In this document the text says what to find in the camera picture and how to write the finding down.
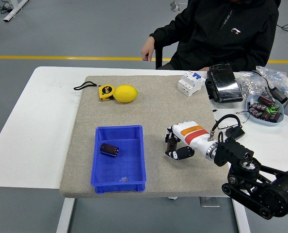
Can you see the black office chair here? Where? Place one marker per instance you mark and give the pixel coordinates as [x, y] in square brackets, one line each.
[159, 58]

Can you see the person's right forearm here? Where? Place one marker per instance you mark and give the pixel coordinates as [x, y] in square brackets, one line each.
[164, 34]

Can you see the black wrapped case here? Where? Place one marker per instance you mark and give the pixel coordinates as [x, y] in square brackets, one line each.
[224, 82]

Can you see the green plastic connector pieces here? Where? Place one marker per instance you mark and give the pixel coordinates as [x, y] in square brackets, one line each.
[272, 109]

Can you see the yellow tape measure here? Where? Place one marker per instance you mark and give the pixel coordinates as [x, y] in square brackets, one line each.
[106, 91]

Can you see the white floor stand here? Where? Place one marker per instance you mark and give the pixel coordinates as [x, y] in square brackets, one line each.
[174, 6]

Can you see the black power adapter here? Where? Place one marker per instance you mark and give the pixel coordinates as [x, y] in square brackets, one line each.
[279, 94]

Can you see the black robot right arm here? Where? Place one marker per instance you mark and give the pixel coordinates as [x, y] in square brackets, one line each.
[233, 150]

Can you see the white circuit breaker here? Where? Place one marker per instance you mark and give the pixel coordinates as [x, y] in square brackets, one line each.
[188, 85]

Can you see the white desk frame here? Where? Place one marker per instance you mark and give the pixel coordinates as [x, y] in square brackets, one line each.
[12, 13]

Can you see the small black flat device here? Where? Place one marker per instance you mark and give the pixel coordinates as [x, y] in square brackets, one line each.
[235, 132]

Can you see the yellow lemon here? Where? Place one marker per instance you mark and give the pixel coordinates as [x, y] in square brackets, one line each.
[125, 93]

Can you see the white table leg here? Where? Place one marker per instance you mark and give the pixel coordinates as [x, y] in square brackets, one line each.
[242, 218]
[65, 216]

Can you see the person's right hand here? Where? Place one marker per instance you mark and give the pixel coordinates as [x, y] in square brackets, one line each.
[148, 48]

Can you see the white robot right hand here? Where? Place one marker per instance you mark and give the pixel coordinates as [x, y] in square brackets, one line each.
[195, 134]

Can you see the clear bag of metal washers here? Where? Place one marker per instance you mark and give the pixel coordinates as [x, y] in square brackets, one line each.
[249, 85]

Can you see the clear bag of blue parts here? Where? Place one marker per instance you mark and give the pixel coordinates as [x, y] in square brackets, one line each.
[279, 77]

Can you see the grey metal table bracket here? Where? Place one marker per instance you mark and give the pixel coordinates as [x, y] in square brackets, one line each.
[209, 202]

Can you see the person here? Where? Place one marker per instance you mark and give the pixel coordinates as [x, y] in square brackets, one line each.
[219, 36]

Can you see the grey metal pen tool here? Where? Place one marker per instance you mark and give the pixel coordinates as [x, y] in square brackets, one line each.
[268, 92]

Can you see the blue plastic box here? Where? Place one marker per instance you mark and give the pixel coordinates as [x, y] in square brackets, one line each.
[119, 170]

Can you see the light blue bowl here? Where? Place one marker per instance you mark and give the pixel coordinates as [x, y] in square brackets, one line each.
[267, 123]

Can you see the grey-brown fabric mat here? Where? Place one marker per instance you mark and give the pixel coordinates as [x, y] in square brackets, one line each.
[158, 109]

